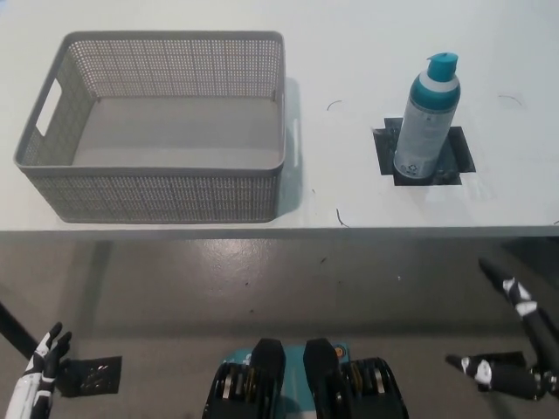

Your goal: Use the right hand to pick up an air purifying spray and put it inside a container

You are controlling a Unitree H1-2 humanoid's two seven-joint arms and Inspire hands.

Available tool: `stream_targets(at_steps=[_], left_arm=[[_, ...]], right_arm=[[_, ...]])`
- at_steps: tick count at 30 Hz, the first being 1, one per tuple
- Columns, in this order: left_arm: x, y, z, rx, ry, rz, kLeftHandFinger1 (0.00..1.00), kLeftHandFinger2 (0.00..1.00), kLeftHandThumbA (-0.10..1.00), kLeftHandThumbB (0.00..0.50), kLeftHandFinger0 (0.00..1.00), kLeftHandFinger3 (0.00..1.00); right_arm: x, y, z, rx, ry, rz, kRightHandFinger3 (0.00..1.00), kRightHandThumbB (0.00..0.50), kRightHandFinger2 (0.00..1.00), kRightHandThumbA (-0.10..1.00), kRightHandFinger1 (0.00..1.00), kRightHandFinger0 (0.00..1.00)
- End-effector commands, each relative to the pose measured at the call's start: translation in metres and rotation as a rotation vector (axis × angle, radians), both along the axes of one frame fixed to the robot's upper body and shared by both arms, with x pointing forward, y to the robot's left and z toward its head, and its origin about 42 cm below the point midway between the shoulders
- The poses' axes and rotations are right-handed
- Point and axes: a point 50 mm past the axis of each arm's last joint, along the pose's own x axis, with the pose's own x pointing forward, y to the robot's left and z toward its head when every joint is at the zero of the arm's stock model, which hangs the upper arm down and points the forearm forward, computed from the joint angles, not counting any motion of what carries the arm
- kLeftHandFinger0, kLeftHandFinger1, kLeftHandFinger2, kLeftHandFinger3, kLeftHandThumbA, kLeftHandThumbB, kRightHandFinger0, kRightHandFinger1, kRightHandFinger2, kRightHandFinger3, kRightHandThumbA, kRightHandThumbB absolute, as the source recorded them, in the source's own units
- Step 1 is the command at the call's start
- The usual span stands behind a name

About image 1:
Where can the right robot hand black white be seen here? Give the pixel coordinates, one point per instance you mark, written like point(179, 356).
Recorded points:
point(539, 345)

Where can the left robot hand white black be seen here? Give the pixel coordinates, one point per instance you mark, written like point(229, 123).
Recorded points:
point(37, 371)

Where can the teal and white spray can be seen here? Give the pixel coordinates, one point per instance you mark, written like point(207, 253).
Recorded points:
point(425, 126)

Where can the black table leg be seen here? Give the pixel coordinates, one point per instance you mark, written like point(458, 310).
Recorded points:
point(17, 329)

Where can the black tape patch on table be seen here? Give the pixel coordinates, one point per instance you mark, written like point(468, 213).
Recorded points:
point(458, 153)

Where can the grey perforated plastic basket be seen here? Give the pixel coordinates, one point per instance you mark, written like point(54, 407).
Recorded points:
point(174, 135)

